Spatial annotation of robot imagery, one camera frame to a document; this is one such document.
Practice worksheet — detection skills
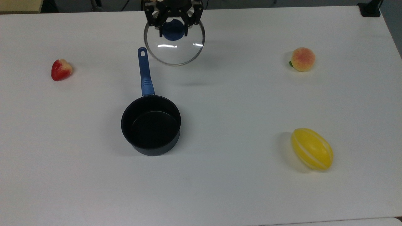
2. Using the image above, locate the black clamp mount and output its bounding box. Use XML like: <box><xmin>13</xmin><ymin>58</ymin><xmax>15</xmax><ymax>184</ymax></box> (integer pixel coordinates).
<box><xmin>357</xmin><ymin>0</ymin><xmax>383</xmax><ymax>18</ymax></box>

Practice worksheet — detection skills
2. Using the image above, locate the dark saucepan with blue handle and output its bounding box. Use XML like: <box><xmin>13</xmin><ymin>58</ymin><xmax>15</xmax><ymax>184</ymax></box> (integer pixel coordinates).
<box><xmin>121</xmin><ymin>47</ymin><xmax>182</xmax><ymax>157</ymax></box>

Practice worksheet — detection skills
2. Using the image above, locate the yellow striped toy melon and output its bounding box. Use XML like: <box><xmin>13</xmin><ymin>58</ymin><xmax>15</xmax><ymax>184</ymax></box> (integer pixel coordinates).
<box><xmin>291</xmin><ymin>128</ymin><xmax>334</xmax><ymax>171</ymax></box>

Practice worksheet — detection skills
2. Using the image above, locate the glass lid with blue knob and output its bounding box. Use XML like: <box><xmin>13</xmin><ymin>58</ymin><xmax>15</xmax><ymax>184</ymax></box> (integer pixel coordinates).
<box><xmin>144</xmin><ymin>16</ymin><xmax>206</xmax><ymax>67</ymax></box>

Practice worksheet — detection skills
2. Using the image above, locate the light wooden furniture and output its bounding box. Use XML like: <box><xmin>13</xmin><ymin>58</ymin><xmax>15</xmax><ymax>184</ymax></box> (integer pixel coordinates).
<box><xmin>0</xmin><ymin>0</ymin><xmax>43</xmax><ymax>14</ymax></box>

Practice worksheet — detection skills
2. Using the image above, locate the toy peach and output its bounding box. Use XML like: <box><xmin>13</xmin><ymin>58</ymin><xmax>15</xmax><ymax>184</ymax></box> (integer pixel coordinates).
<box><xmin>289</xmin><ymin>47</ymin><xmax>316</xmax><ymax>72</ymax></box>

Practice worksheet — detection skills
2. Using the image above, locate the red toy strawberry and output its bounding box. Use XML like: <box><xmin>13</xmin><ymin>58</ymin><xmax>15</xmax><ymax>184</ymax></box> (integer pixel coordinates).
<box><xmin>51</xmin><ymin>59</ymin><xmax>73</xmax><ymax>82</ymax></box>

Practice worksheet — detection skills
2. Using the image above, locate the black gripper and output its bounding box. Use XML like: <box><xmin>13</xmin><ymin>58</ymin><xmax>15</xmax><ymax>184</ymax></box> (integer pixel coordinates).
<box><xmin>143</xmin><ymin>0</ymin><xmax>204</xmax><ymax>38</ymax></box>

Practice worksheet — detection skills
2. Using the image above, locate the dark chair base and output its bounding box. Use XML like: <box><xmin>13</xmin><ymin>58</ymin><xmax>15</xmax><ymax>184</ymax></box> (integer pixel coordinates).
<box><xmin>40</xmin><ymin>0</ymin><xmax>62</xmax><ymax>13</ymax></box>

